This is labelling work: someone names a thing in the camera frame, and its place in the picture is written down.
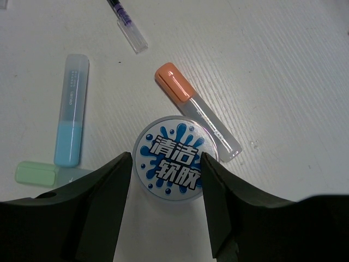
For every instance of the green highlighter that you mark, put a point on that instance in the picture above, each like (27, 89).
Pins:
(47, 175)

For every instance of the blue cleaning gel jar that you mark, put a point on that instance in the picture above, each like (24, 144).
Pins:
(167, 159)

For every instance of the purple ink gel pen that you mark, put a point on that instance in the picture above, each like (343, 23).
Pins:
(128, 27)

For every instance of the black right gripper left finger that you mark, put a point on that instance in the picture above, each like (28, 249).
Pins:
(76, 222)

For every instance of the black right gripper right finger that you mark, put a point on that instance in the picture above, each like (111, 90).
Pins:
(246, 223)

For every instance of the blue highlighter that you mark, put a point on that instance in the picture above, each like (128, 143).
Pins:
(70, 123)

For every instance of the orange cap highlighter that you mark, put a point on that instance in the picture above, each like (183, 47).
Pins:
(191, 105)

